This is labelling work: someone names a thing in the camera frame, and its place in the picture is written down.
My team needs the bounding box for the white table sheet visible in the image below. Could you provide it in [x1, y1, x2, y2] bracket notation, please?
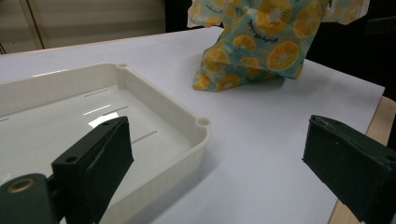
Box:
[0, 26, 386, 224]

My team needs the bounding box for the white plastic tray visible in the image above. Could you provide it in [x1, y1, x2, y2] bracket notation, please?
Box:
[0, 63, 212, 224]

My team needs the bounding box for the orange-print fabric bag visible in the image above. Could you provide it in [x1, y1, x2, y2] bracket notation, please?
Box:
[186, 0, 372, 92]

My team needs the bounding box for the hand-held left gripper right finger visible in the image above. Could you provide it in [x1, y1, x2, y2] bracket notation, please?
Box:
[302, 114, 396, 224]

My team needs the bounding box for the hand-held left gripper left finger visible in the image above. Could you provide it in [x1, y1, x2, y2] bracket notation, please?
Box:
[50, 116, 135, 224]

